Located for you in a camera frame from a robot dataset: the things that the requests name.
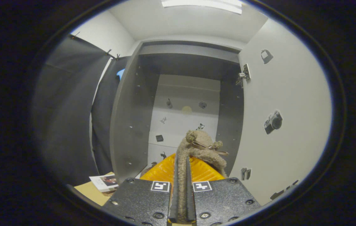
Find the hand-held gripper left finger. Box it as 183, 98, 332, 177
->
101, 153, 179, 226

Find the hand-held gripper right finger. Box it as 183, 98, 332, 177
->
186, 156, 261, 226

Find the brown fuzzy shoe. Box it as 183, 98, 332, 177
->
176, 130, 229, 222

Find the dark grey shoe cabinet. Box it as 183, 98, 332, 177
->
109, 40, 247, 184

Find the beige shoe cabinet door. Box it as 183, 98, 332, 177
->
230, 17, 332, 206

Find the metal door hinge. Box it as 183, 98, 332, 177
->
236, 63, 251, 87

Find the stack of books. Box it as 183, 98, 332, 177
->
89, 174, 119, 192

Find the black backdrop cloth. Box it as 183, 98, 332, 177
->
32, 35, 125, 186

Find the long ceiling light panel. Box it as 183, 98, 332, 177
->
161, 0, 243, 14

